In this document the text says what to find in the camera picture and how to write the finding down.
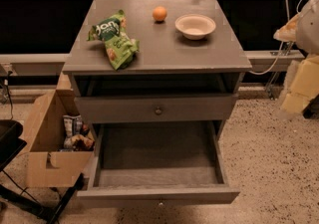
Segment grey drawer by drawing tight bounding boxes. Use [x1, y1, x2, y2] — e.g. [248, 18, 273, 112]
[75, 94, 237, 123]
[78, 121, 239, 207]

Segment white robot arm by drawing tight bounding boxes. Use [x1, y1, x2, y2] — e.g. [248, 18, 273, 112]
[273, 0, 319, 114]

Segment grey top drawer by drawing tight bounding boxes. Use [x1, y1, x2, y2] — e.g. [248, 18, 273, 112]
[75, 94, 237, 123]

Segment grey wooden drawer cabinet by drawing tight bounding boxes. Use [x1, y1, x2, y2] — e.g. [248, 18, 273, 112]
[62, 0, 253, 136]

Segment white bowl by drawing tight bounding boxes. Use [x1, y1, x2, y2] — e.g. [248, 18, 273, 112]
[175, 14, 216, 40]

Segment orange fruit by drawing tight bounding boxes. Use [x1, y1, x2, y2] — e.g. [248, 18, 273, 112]
[153, 6, 167, 22]

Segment green snack bag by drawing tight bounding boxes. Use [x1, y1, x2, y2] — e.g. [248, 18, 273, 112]
[88, 10, 140, 70]

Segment snack packets in box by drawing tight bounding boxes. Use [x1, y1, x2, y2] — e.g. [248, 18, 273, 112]
[63, 115, 95, 151]

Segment cardboard box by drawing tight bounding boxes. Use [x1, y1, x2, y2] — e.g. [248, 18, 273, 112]
[23, 74, 93, 187]

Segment black stand with tray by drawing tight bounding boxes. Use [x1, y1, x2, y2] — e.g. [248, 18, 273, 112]
[0, 119, 84, 224]

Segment white cable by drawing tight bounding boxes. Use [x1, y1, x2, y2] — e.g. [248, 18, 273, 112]
[248, 0, 315, 77]

